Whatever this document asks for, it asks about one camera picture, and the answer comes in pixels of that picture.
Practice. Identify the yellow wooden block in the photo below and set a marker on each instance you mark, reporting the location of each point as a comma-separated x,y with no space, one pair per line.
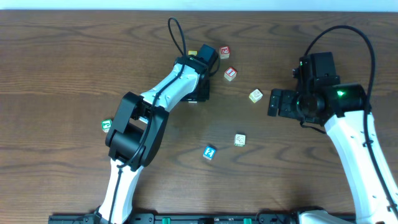
192,52

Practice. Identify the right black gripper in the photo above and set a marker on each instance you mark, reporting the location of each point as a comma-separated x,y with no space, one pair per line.
285,102

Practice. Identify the cream block with green drawing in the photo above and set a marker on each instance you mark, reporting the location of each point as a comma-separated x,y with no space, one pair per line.
240,140

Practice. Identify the blue number 2 block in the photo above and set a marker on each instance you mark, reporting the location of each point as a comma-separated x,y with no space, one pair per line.
209,153

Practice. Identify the cream block with yellow side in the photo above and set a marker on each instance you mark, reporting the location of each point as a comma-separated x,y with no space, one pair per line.
255,95

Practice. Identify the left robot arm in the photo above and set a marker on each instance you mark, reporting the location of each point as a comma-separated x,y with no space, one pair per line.
135,134

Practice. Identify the red letter E block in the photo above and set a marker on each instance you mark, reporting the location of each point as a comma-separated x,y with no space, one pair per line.
224,52

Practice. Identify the green letter J block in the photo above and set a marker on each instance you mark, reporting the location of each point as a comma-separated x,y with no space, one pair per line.
106,125

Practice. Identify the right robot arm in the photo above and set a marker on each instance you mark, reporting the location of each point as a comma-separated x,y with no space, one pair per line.
341,110

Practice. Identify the red letter I block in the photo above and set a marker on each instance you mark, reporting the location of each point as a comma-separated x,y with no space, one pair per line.
230,73

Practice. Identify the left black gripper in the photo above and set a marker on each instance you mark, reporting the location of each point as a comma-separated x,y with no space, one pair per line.
201,91

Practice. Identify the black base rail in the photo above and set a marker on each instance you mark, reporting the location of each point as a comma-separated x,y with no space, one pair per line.
149,218

